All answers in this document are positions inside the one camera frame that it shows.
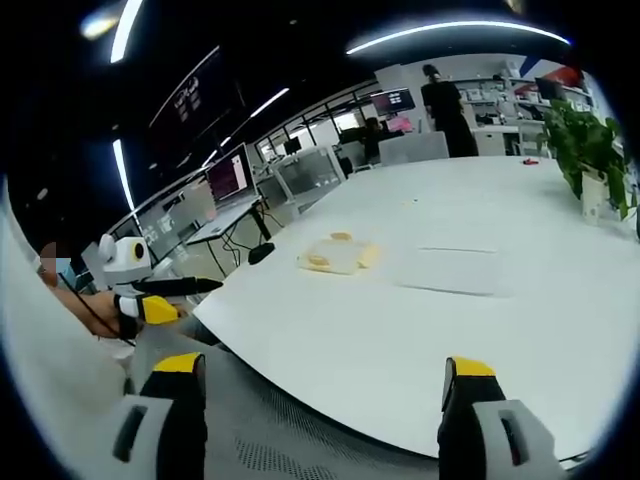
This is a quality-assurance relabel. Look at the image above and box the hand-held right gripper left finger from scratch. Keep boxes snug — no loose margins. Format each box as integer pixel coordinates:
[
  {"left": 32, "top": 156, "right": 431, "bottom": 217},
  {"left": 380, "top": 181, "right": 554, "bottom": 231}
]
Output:
[{"left": 111, "top": 351, "right": 209, "bottom": 480}]

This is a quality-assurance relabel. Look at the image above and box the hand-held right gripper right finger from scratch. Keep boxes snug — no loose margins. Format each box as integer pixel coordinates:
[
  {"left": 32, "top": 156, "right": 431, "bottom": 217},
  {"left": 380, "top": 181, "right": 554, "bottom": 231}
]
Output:
[{"left": 437, "top": 355, "right": 567, "bottom": 480}]

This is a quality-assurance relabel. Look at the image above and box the person's left hand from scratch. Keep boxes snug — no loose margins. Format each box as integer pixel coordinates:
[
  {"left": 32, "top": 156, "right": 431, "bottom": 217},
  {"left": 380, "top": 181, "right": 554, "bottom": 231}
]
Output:
[{"left": 78, "top": 290, "right": 133, "bottom": 339}]

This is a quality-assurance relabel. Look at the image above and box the grey standing desk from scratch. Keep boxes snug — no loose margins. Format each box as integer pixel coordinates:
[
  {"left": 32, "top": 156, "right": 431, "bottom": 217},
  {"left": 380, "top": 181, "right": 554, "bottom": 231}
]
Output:
[{"left": 185, "top": 195, "right": 274, "bottom": 261}]

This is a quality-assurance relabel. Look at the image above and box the straight ceiling light strip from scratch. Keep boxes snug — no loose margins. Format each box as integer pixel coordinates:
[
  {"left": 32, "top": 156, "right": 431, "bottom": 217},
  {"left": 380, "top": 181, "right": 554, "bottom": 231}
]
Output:
[
  {"left": 111, "top": 138, "right": 137, "bottom": 212},
  {"left": 246, "top": 87, "right": 291, "bottom": 119},
  {"left": 108, "top": 0, "right": 145, "bottom": 65}
]

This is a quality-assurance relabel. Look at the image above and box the grey mesh office chair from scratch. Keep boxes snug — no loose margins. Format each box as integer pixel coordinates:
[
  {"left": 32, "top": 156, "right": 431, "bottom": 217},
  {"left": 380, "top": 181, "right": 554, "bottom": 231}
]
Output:
[{"left": 128, "top": 315, "right": 444, "bottom": 480}]

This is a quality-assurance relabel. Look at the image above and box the computer monitor with pink window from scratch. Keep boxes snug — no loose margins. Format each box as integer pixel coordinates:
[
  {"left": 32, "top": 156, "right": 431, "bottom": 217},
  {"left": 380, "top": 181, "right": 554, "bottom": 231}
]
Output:
[{"left": 204, "top": 143, "right": 260, "bottom": 207}]

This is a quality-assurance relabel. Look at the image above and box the person's light grey shirt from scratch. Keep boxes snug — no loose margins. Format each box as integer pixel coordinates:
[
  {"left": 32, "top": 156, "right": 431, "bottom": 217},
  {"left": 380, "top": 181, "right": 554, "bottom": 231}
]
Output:
[{"left": 0, "top": 197, "right": 136, "bottom": 480}]

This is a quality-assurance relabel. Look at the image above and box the clear plastic sheet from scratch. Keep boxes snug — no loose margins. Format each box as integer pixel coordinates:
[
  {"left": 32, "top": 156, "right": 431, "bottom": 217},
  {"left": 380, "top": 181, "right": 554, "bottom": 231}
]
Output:
[{"left": 397, "top": 244, "right": 502, "bottom": 298}]

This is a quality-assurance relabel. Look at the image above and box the white mesh office chair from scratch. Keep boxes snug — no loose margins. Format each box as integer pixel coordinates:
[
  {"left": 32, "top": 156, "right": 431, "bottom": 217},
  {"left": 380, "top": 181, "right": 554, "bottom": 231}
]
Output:
[{"left": 269, "top": 146, "right": 348, "bottom": 215}]

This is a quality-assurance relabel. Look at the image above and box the dark hanging display screen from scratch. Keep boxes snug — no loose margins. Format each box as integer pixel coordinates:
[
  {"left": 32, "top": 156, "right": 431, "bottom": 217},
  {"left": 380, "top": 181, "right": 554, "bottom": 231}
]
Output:
[{"left": 148, "top": 45, "right": 223, "bottom": 130}]

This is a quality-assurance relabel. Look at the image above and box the white plant pot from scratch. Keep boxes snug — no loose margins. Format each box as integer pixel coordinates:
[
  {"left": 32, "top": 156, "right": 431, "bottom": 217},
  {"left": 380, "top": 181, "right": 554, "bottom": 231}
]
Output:
[{"left": 578, "top": 167, "right": 610, "bottom": 225}]

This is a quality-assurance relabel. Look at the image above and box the white chair back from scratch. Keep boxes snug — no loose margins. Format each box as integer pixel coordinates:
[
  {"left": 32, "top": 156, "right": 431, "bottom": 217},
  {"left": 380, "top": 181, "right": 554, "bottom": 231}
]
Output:
[{"left": 378, "top": 131, "right": 450, "bottom": 167}]

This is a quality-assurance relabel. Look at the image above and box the computer monitor on stand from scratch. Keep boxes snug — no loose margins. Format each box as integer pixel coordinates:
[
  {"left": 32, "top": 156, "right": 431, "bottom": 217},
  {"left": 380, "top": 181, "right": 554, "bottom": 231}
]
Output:
[{"left": 369, "top": 87, "right": 417, "bottom": 115}]

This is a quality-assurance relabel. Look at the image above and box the green potted plant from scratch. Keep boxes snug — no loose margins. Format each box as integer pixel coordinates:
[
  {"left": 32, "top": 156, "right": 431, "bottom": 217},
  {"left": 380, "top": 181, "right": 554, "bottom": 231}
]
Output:
[{"left": 535, "top": 98, "right": 639, "bottom": 221}]

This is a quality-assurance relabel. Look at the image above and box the long curved ceiling light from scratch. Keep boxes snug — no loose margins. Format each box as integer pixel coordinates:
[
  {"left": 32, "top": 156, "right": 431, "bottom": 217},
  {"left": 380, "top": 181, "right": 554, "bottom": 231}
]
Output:
[{"left": 344, "top": 20, "right": 572, "bottom": 56}]

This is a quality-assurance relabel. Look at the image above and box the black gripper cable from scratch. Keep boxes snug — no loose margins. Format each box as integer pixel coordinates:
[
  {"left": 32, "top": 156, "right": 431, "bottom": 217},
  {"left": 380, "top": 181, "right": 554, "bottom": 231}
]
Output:
[{"left": 55, "top": 272, "right": 138, "bottom": 348}]

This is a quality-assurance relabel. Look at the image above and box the white wall shelving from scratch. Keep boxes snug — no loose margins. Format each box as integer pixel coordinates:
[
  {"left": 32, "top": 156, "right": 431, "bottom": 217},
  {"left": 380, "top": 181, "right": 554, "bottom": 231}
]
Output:
[{"left": 457, "top": 59, "right": 596, "bottom": 126}]

